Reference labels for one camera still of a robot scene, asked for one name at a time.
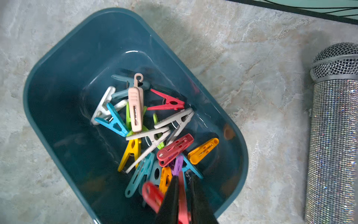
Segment beige pink clothespin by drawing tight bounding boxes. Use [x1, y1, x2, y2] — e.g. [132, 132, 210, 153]
[128, 73, 144, 133]

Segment light teal clothespin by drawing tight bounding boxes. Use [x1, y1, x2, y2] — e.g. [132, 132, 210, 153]
[125, 153, 155, 198]

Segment rhinestone silver microphone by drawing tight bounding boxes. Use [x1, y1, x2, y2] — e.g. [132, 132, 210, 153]
[305, 43, 358, 224]

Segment teal storage box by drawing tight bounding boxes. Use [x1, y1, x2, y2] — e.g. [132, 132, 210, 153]
[23, 8, 249, 224]

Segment grey clothespin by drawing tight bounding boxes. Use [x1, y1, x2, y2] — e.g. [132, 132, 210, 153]
[154, 108, 195, 145]
[125, 127, 171, 174]

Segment yellow clothespin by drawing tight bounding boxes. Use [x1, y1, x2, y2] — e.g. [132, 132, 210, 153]
[117, 139, 142, 172]

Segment purple clothespin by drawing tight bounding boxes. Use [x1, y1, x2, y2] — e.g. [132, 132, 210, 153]
[169, 154, 184, 176]

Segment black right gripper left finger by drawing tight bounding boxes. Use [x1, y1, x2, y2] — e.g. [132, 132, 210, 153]
[154, 176, 179, 224]

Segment green clothespin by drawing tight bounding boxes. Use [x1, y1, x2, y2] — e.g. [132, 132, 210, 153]
[126, 103, 165, 150]

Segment white clothespin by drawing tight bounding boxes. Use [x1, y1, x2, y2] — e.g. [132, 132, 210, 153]
[90, 86, 128, 126]

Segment red pink clothespin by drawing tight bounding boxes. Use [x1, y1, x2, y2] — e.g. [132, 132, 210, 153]
[142, 171, 191, 224]

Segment dark teal clothespin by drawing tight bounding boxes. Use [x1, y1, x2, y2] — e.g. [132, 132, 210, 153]
[112, 74, 151, 99]
[139, 159, 162, 195]

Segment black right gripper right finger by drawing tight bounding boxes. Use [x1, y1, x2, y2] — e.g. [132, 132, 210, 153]
[190, 174, 218, 224]

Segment cyan clothespin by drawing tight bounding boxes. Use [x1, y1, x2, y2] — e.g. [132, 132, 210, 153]
[94, 103, 129, 137]
[181, 153, 204, 189]

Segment orange clothespin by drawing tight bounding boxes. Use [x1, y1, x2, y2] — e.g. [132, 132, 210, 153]
[187, 138, 219, 165]
[159, 167, 172, 195]

